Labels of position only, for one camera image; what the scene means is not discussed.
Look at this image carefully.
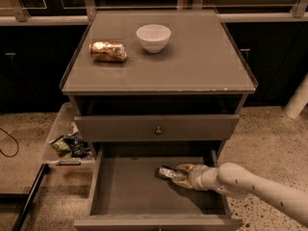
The dark blue snack bag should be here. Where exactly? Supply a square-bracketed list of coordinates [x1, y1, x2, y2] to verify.
[64, 132, 91, 158]

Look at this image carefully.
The grey upper drawer with knob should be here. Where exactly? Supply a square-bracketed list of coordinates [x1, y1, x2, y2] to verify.
[74, 115, 240, 141]

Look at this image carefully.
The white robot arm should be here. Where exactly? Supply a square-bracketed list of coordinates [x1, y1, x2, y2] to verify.
[172, 163, 308, 227]

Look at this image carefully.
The clear plastic storage bin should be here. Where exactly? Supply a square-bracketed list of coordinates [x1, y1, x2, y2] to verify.
[41, 102, 95, 170]

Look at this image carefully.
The gold orange soda can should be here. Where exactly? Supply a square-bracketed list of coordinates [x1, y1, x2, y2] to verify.
[90, 40, 127, 63]

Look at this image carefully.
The grey wooden nightstand cabinet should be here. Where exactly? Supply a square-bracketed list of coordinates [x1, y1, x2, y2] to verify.
[62, 11, 257, 152]

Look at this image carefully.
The green snack bag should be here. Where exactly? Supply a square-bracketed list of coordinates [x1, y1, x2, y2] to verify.
[49, 136, 71, 158]

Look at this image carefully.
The silver blue redbull can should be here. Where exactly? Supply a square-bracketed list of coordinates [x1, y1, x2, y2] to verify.
[159, 166, 187, 180]

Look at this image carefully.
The black cable on floor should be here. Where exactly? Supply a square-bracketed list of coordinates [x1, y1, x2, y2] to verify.
[0, 127, 20, 158]

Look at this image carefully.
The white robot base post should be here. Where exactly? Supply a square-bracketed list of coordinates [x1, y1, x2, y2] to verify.
[284, 74, 308, 119]

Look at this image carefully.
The black metal floor frame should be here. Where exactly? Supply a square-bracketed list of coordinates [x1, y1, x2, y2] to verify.
[0, 164, 50, 231]

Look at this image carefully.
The white ceramic bowl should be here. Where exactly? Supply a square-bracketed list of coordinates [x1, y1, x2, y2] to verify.
[136, 24, 171, 53]

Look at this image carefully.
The grey open middle drawer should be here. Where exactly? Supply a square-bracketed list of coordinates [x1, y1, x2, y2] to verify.
[74, 143, 243, 231]

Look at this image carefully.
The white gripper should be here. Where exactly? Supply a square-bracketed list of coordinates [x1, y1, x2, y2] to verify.
[172, 164, 209, 191]

